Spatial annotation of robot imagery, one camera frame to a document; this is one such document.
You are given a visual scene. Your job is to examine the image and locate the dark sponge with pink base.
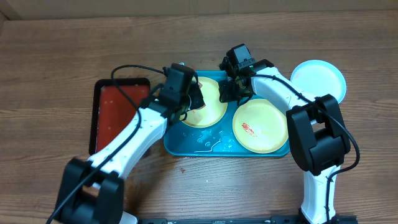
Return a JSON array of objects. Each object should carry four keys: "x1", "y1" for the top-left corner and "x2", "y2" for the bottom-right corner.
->
[{"x1": 191, "y1": 104, "x2": 206, "y2": 111}]

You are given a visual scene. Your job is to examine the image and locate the green-rimmed plate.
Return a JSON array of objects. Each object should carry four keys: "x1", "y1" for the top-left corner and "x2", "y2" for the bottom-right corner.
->
[
  {"x1": 183, "y1": 77, "x2": 228, "y2": 128},
  {"x1": 232, "y1": 99, "x2": 288, "y2": 154}
]

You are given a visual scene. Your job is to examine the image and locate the light blue plate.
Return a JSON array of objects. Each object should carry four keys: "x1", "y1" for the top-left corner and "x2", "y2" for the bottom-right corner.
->
[{"x1": 290, "y1": 60, "x2": 347, "y2": 103}]

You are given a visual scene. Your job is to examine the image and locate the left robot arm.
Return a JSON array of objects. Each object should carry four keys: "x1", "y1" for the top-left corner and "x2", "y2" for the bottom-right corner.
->
[{"x1": 47, "y1": 63, "x2": 204, "y2": 223}]

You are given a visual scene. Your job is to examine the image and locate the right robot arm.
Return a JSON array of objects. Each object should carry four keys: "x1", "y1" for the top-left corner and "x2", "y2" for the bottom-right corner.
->
[{"x1": 219, "y1": 44, "x2": 351, "y2": 223}]

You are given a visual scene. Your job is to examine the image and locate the teal plastic serving tray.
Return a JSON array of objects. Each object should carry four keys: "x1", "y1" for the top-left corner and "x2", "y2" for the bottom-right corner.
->
[{"x1": 164, "y1": 102, "x2": 290, "y2": 157}]

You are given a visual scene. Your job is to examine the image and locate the black tray with red water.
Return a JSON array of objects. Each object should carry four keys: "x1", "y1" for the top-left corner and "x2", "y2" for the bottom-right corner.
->
[{"x1": 88, "y1": 78, "x2": 150, "y2": 155}]

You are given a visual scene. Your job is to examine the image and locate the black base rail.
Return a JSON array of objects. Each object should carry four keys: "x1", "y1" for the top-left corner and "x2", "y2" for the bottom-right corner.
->
[{"x1": 136, "y1": 214, "x2": 358, "y2": 224}]

